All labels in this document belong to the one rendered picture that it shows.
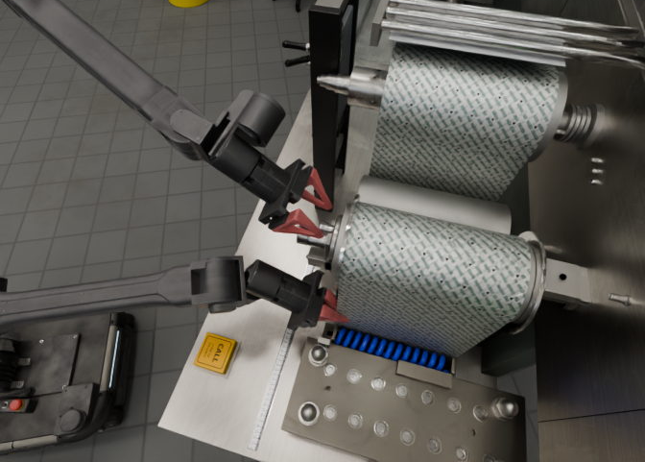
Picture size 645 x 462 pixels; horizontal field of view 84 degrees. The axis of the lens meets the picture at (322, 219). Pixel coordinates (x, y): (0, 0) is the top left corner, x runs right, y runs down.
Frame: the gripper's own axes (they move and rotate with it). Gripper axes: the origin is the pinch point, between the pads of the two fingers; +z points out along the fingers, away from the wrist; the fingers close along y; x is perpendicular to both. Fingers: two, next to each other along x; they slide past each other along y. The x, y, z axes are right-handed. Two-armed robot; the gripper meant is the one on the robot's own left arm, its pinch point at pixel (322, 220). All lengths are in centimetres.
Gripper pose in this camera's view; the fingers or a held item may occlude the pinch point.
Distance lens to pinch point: 59.5
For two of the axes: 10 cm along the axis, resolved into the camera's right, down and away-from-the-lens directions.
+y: -2.6, 8.0, -5.4
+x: 6.2, -2.8, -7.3
